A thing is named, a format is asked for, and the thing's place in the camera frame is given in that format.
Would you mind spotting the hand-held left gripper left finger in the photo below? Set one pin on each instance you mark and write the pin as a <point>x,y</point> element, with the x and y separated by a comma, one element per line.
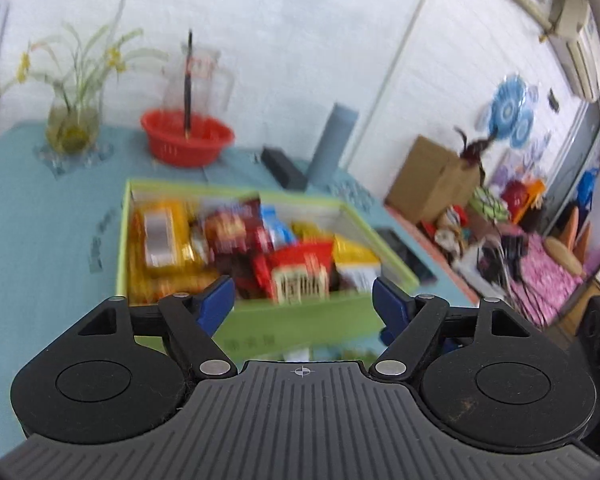
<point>217,301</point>

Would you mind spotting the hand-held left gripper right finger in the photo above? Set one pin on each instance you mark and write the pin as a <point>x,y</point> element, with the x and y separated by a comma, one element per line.
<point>387,301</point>

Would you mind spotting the light green cardboard box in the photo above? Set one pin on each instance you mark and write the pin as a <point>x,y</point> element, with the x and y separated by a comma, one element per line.
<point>260,330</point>

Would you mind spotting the yellow chip bag silver label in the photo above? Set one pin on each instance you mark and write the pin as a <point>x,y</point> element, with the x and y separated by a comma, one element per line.
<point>180,225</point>

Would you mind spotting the black phone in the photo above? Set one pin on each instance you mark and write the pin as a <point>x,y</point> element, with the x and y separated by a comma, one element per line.
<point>405,255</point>

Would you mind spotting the yellow and white snack packet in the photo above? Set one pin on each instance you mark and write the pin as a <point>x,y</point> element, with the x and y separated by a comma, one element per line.
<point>352,255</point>

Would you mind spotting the plain yellow snack bag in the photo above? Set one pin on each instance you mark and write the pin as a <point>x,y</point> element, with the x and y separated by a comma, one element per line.
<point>150,285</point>

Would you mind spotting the dark red snack packet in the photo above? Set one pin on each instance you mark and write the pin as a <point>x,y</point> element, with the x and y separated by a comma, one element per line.
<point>225,230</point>

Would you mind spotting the blue snack packet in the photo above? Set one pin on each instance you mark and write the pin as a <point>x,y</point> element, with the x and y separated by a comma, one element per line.
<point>276,225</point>

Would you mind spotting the brown cardboard box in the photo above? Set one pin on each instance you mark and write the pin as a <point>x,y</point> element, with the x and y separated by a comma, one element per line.
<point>427,180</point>

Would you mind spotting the green striped bag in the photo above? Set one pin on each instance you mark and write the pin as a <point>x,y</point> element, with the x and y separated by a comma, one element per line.
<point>487,202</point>

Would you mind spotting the small black box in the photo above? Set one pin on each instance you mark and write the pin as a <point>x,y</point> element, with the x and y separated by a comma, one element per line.
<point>282,167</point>

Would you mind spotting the red plastic basket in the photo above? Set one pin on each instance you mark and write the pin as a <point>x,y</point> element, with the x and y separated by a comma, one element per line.
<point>187,145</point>

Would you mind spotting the pink floral cloth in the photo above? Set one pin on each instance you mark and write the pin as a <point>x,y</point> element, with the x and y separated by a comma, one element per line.
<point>545,275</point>

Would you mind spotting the grey-blue cylinder bottle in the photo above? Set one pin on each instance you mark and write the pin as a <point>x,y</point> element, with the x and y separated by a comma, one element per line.
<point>330,145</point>

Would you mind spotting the tan round cushion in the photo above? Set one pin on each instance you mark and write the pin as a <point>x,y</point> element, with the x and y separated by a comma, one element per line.
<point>562,255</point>

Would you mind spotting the clear glass pitcher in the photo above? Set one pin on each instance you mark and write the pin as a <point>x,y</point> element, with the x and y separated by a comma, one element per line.
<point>207,85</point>

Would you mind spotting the black stick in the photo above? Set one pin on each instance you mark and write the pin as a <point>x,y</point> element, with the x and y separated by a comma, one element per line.
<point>187,85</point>

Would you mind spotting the clear doily coaster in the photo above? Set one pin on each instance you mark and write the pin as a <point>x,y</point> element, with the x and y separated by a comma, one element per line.
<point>47,157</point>

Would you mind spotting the round glass vase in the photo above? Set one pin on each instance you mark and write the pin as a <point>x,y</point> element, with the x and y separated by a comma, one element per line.
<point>72,127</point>

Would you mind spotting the yellow flowering plant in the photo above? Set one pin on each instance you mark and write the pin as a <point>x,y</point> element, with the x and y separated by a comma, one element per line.
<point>75,65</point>

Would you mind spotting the white air conditioner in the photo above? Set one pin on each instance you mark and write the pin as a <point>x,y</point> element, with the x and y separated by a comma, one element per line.
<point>582,45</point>

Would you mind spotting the blue paper wall decoration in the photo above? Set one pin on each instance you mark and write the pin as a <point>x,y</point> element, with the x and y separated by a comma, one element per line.
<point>507,110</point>

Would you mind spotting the white wall pipe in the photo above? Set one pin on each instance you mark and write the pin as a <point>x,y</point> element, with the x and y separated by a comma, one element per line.
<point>395,60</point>

